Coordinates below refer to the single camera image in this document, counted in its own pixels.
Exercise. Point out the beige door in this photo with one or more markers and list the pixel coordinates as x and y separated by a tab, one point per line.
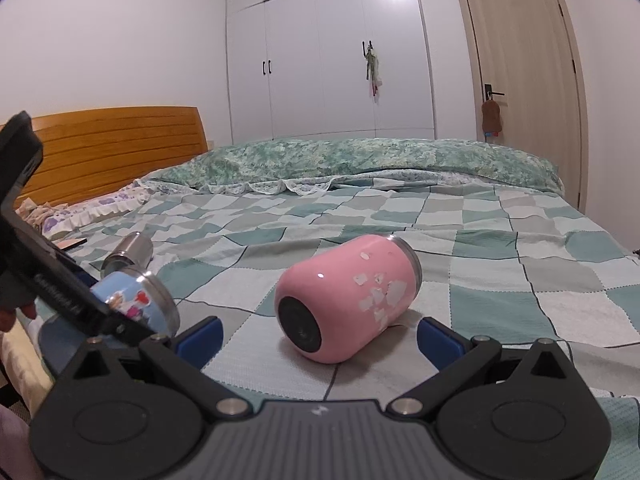
525	60

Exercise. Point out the green floral quilt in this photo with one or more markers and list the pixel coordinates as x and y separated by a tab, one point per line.
375	160

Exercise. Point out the cream mattress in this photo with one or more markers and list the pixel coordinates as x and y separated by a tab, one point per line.
22	360

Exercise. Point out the stainless steel cup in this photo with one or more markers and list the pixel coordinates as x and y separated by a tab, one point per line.
131	250

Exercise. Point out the white wardrobe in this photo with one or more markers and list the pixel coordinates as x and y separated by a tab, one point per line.
300	60

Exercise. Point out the brown hanging pouch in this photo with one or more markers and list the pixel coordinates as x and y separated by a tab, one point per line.
491	116

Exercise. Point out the purple floral pillow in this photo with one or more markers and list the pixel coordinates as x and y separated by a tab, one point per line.
90	212

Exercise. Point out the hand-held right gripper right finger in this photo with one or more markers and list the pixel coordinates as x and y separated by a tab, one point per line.
441	340

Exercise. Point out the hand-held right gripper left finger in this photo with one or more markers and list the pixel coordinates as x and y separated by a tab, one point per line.
199	336

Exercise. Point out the wooden headboard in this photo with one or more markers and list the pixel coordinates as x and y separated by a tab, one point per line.
125	145

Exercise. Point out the green checked bed sheet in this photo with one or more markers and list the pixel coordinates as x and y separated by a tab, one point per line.
500	260

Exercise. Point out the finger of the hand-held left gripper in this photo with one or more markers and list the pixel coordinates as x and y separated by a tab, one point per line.
85	305

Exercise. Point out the pink cloth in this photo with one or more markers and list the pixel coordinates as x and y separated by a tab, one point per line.
12	440

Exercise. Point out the dark flat phone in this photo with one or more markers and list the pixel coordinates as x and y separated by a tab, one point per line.
70	244

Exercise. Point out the pink cup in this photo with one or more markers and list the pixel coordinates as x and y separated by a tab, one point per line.
345	290

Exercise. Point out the person's left hand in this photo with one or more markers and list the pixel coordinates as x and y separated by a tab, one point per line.
12	317

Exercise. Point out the blue printed cup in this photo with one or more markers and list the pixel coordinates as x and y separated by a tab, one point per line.
145	300

